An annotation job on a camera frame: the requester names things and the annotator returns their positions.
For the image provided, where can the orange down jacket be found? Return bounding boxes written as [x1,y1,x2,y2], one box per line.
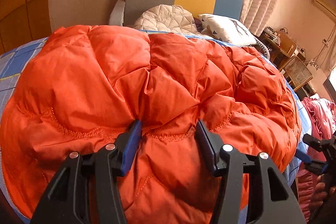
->
[0,24,302,224]

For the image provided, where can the person's right hand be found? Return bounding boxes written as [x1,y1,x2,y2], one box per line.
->
[309,174,335,218]

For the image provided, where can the pink ruffled fabric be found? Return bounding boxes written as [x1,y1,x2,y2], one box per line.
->
[296,94,335,219]

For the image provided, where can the wicker wooden chair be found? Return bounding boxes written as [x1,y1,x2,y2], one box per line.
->
[278,56,314,92]

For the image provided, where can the wooden side table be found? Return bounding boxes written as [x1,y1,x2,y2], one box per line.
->
[258,27,306,68]

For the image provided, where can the white patterned pillow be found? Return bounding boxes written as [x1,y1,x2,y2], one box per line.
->
[198,14,257,47]

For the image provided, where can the white cloth by headboard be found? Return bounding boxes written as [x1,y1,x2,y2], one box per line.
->
[108,0,125,26]

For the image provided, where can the beige quilted jacket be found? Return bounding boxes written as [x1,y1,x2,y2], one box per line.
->
[133,5,201,35]

